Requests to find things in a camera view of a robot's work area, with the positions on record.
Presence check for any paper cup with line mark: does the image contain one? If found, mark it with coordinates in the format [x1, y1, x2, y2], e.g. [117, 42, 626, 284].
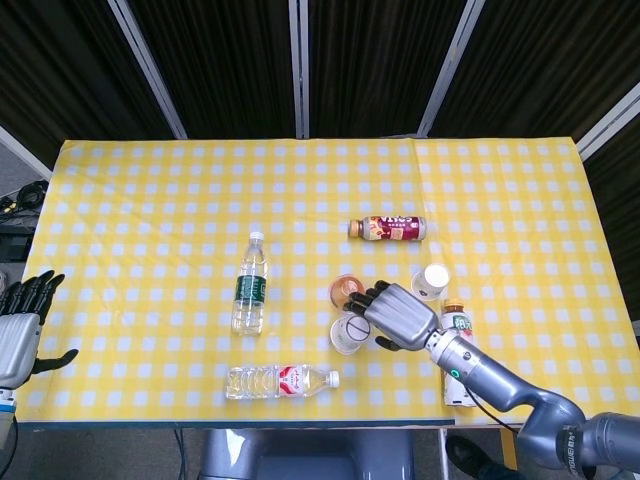
[329, 312, 372, 354]

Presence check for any dark partition panel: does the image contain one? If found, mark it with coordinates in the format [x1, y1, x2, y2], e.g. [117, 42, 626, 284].
[429, 0, 640, 146]
[0, 0, 176, 169]
[307, 0, 471, 139]
[127, 0, 301, 140]

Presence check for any green label water bottle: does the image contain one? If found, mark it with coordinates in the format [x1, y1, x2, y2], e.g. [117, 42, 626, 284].
[230, 231, 270, 337]

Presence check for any red label water bottle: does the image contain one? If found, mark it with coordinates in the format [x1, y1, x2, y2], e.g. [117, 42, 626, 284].
[224, 363, 342, 401]

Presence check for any white partition frame post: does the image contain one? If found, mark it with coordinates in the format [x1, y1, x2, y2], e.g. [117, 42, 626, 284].
[107, 0, 189, 140]
[0, 124, 54, 181]
[288, 0, 310, 140]
[574, 82, 640, 161]
[416, 0, 487, 138]

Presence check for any yellow checkered tablecloth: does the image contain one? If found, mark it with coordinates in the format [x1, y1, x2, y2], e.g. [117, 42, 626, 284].
[17, 137, 640, 426]

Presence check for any orange jelly cup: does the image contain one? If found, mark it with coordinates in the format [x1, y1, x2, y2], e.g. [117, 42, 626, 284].
[328, 274, 371, 309]

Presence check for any black cable bundle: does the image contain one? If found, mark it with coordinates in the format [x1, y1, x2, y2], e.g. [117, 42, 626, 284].
[0, 179, 50, 217]

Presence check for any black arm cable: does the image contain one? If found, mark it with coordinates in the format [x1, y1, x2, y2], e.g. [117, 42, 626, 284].
[468, 383, 524, 432]

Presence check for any maroon label drink bottle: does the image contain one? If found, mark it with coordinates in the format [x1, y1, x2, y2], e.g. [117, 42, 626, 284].
[348, 215, 428, 242]

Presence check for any black shoe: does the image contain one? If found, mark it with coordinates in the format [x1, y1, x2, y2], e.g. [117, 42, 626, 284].
[444, 434, 504, 480]

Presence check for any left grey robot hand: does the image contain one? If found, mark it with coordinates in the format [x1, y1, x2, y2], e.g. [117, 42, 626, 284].
[0, 269, 80, 390]

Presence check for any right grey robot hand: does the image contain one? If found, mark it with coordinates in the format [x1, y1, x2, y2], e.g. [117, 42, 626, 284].
[343, 280, 442, 354]

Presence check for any white drink bottle gold cap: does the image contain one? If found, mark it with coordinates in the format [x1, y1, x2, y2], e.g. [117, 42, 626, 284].
[439, 298, 479, 409]

